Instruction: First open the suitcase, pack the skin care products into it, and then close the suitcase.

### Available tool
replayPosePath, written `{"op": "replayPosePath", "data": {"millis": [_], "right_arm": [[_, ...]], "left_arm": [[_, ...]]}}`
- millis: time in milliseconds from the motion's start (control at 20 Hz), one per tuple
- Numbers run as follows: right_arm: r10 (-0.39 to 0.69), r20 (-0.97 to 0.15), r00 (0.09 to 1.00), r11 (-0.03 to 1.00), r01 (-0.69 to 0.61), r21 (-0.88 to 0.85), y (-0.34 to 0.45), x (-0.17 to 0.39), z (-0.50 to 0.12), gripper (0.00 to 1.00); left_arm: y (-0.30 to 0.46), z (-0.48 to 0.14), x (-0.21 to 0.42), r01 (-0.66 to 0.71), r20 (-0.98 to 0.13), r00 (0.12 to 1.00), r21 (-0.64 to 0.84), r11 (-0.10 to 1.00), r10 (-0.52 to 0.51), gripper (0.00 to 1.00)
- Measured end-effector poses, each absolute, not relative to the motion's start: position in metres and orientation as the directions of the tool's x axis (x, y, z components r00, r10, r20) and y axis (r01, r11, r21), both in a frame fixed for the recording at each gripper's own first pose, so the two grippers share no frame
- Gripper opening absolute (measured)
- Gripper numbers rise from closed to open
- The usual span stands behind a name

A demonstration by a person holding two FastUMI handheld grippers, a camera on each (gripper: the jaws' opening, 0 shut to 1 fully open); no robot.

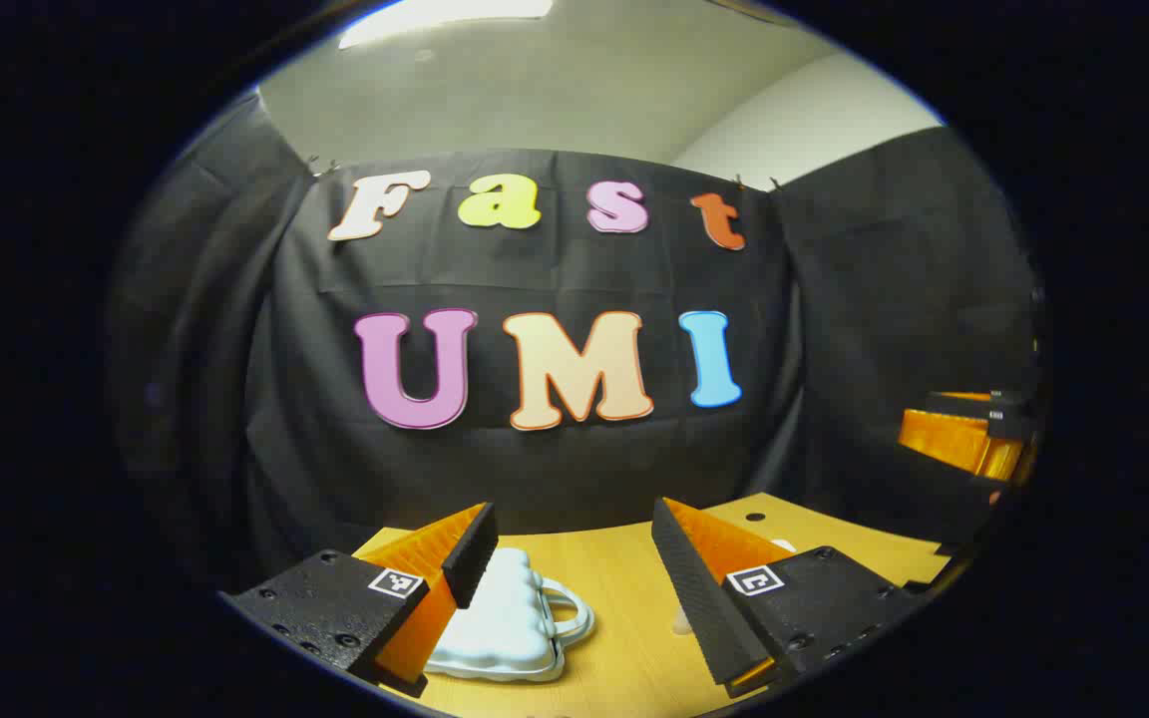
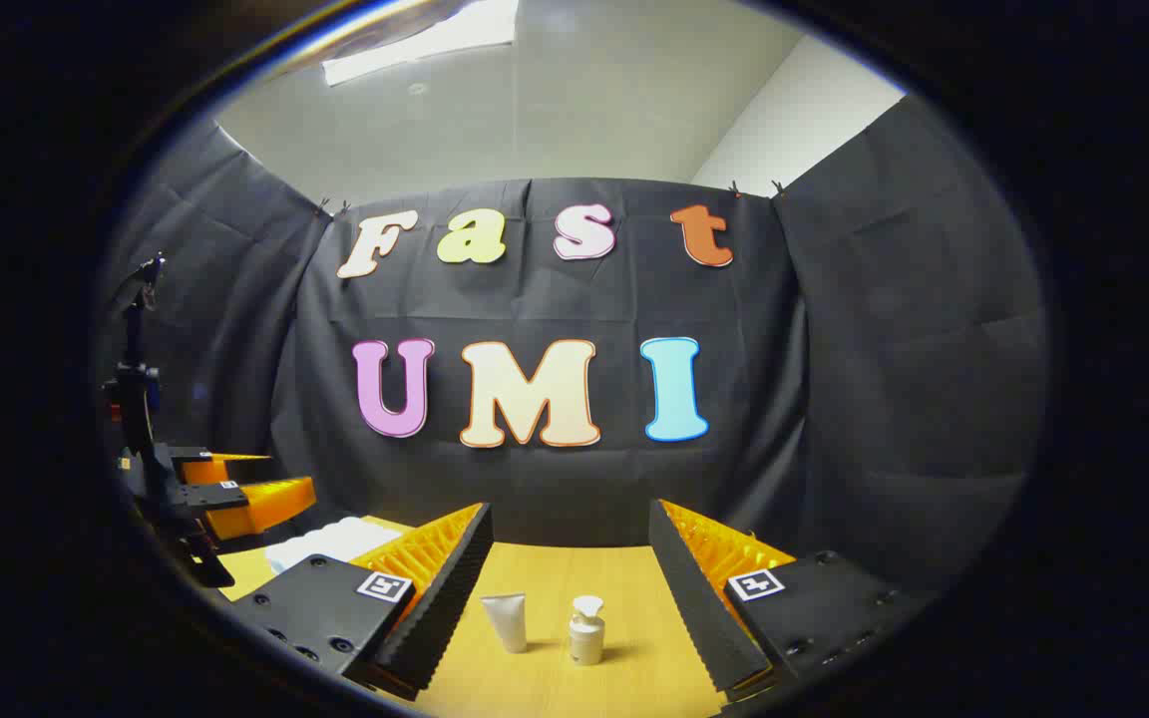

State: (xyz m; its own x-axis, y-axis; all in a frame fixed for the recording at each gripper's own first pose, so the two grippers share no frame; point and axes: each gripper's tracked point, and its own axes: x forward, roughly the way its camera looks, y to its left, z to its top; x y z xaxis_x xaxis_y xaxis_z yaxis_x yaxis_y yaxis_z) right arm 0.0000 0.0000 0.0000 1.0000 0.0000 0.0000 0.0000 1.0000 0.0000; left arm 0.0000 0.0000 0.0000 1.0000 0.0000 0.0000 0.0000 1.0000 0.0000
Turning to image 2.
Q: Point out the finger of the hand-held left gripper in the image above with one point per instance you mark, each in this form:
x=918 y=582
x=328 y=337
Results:
x=265 y=504
x=220 y=467

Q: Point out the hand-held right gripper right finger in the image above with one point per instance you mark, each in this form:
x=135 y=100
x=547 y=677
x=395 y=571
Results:
x=699 y=618

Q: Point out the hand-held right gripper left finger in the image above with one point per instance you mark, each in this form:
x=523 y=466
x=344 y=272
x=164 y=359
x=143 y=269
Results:
x=440 y=618

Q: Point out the white skin care tube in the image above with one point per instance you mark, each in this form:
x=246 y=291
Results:
x=507 y=618

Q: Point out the light blue suitcase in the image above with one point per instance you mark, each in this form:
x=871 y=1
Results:
x=330 y=543

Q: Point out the white pump bottle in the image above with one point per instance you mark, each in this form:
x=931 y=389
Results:
x=586 y=638

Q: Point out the black backdrop cloth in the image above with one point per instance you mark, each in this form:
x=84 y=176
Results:
x=555 y=479

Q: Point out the ceiling light panel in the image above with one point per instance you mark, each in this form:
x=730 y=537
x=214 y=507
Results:
x=435 y=40

